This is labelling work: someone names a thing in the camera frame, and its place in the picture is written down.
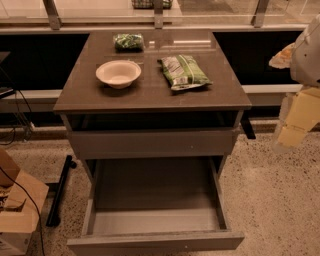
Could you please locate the green jalapeno chip bag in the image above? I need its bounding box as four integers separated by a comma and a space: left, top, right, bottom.
158, 55, 212, 91

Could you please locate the grey drawer cabinet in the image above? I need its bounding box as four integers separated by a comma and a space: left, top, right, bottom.
53, 29, 253, 256

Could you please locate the white bowl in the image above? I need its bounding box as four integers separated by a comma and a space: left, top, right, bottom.
96, 60, 141, 89

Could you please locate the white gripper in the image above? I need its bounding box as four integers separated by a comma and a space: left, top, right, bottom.
272, 87, 320, 154

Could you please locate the open bottom grey drawer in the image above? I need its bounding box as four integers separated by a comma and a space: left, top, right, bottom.
68, 157, 244, 256

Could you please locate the black cable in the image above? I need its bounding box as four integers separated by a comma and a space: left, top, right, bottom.
0, 166, 46, 256

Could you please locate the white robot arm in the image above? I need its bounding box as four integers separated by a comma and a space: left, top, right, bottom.
269, 14, 320, 153

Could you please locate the checkered basket behind glass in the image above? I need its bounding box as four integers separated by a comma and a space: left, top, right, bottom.
131, 0, 173, 9

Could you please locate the small green snack bag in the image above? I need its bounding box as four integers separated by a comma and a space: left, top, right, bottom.
113, 33, 144, 51

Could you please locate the cardboard box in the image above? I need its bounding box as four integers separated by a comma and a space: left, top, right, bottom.
0, 149, 49, 256

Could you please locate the black floor bar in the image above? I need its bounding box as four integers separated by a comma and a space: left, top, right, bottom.
46, 155, 77, 227

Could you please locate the metal window railing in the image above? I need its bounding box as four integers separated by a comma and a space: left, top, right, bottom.
0, 0, 320, 30

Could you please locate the closed upper grey drawer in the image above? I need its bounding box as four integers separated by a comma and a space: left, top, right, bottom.
68, 129, 238, 160

